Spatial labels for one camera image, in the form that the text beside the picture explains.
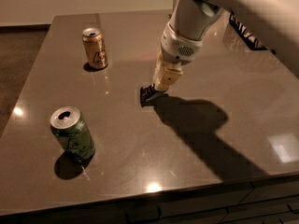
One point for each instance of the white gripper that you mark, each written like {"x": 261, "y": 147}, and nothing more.
{"x": 177, "y": 48}

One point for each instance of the black rxbar chocolate bar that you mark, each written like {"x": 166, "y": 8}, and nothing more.
{"x": 148, "y": 94}

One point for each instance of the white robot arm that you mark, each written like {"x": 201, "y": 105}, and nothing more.
{"x": 273, "y": 22}

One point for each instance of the orange soda can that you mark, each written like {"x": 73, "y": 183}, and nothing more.
{"x": 94, "y": 44}

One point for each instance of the green soda can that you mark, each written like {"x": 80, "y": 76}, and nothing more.
{"x": 70, "y": 129}

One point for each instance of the black wire napkin basket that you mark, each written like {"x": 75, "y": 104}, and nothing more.
{"x": 249, "y": 39}

